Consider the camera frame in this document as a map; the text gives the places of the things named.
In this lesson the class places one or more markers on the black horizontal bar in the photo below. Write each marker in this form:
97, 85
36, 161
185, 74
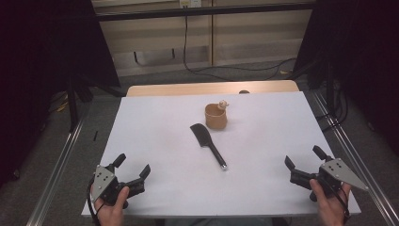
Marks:
204, 11

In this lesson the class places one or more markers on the black spatula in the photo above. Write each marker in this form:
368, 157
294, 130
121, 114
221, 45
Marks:
205, 141

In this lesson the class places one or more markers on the white table cover sheet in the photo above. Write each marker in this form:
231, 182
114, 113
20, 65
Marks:
172, 157

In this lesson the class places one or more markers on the white wall outlet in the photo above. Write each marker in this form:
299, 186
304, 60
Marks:
190, 3

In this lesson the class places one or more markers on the brown cup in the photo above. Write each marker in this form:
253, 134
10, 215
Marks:
215, 119

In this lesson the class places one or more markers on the black metal stand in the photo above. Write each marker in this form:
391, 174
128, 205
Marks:
72, 106

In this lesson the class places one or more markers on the person's left hand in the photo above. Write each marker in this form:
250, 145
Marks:
111, 215

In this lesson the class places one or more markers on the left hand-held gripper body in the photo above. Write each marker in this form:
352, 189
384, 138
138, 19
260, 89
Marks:
105, 183

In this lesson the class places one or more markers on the small dark round object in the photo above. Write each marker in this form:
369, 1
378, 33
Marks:
244, 92

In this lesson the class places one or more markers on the person's right hand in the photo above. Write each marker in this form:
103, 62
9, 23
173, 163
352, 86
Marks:
329, 210

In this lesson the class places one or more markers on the aluminium floor rail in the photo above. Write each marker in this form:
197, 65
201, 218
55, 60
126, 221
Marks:
360, 166
53, 179

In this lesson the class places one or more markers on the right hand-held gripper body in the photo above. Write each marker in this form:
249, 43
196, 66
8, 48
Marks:
340, 172

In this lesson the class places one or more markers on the dark curtain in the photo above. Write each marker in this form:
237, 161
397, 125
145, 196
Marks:
37, 78
360, 62

